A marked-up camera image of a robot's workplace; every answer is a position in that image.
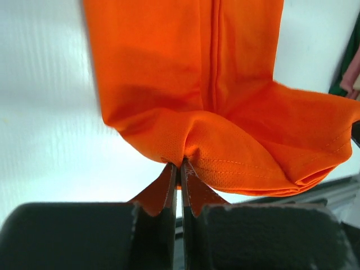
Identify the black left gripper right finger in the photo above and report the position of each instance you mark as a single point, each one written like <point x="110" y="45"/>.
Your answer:
<point x="220" y="235"/>

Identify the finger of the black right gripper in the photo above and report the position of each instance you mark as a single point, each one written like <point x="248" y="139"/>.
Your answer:
<point x="355" y="133"/>

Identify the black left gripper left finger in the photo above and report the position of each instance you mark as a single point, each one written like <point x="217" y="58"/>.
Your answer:
<point x="138" y="234"/>

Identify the orange t shirt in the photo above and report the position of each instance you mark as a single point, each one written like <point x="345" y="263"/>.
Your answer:
<point x="194" y="80"/>

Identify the green folded t shirt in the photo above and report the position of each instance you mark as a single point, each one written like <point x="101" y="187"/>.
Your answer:
<point x="350" y="52"/>

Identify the beige folded t shirt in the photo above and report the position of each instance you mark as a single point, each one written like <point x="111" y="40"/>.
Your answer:
<point x="350" y="77"/>

